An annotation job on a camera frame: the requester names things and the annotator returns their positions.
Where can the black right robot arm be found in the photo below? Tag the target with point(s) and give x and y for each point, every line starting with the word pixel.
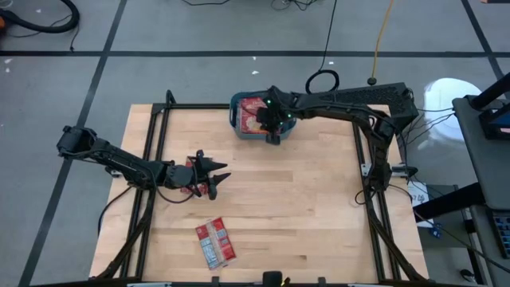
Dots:
pixel 338 107

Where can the black caster wheel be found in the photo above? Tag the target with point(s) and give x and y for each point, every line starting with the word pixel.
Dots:
pixel 465 274

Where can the small blue object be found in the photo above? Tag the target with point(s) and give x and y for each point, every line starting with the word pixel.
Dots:
pixel 436 231

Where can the red butter popcorn bag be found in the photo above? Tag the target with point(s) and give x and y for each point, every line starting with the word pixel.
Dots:
pixel 191 190
pixel 215 243
pixel 249 117

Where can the black device with blue screen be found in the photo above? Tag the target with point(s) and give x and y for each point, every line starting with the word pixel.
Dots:
pixel 494 123

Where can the dark keyboard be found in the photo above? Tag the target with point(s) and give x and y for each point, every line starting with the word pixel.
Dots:
pixel 503 233

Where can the black table beam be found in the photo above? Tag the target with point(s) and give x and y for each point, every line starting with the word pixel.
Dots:
pixel 450 201

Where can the white round stool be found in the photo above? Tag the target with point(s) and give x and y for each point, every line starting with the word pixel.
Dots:
pixel 450 95

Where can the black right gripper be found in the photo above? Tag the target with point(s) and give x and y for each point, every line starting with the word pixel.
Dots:
pixel 277 113

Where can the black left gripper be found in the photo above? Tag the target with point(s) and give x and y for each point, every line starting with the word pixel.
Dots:
pixel 179 176

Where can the black pole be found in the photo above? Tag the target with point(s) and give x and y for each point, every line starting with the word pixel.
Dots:
pixel 494 89

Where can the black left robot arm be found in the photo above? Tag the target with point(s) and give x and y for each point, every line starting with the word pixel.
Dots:
pixel 119 163

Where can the white paper label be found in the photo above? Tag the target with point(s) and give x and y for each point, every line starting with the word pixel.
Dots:
pixel 417 195

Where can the orange black shop vacuum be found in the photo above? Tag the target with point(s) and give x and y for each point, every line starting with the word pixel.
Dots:
pixel 1 24

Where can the teal plastic basket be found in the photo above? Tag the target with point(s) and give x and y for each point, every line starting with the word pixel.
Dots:
pixel 251 136

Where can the grey side table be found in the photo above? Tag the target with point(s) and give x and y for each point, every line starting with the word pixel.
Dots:
pixel 490 167

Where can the black aluminium table frame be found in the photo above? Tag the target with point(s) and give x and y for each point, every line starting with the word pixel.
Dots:
pixel 191 106

